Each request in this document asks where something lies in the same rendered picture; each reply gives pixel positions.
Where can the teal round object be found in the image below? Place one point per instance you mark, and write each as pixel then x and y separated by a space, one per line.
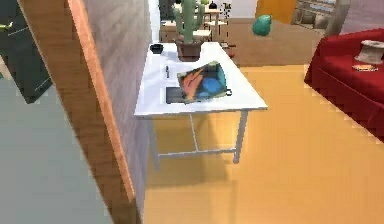
pixel 262 25

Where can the green cactus in brown pot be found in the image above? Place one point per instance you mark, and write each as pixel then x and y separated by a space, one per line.
pixel 188 30

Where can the black pen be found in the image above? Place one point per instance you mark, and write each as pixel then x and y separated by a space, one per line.
pixel 167 71

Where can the brown wooden door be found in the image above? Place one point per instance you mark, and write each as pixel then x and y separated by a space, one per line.
pixel 86 110

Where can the white table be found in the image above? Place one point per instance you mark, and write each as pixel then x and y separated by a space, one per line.
pixel 156 93

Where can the small black bowl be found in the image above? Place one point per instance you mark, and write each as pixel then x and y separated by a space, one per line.
pixel 156 48

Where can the open laptop with colourful screen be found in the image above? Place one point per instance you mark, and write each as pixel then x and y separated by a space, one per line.
pixel 203 81

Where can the dark green cabinet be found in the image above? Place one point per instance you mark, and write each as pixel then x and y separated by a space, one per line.
pixel 20 56

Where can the light wooden dining table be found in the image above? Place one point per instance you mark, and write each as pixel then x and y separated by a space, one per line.
pixel 213 11

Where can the orange flat object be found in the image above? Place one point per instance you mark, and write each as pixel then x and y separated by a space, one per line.
pixel 364 67

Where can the light wooden chair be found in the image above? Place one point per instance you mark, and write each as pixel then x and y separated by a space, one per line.
pixel 213 28

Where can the wooden shelf unit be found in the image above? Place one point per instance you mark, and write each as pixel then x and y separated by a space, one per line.
pixel 315 12

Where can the beige pillow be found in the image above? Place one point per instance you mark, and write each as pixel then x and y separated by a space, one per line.
pixel 370 51

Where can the red sofa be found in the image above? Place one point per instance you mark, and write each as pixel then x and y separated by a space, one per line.
pixel 346 76

